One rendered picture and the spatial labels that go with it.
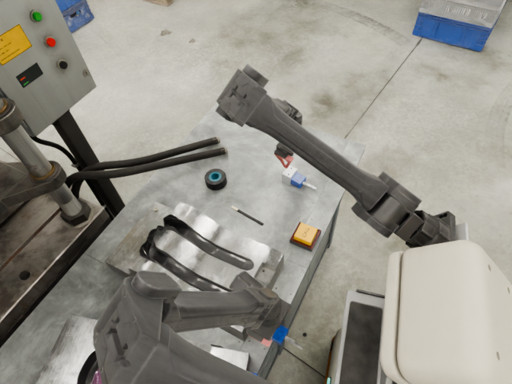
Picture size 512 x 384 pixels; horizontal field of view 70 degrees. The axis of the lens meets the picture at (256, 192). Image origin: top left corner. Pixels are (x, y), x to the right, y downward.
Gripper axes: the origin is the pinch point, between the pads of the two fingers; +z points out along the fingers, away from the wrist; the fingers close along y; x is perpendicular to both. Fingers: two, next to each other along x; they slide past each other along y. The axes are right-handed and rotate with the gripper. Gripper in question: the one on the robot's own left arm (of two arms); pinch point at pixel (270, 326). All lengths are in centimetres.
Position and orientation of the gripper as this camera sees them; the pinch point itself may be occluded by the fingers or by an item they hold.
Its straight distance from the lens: 108.0
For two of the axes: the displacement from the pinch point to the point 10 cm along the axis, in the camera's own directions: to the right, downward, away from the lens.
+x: 8.5, 4.0, -3.5
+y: -5.2, 7.0, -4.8
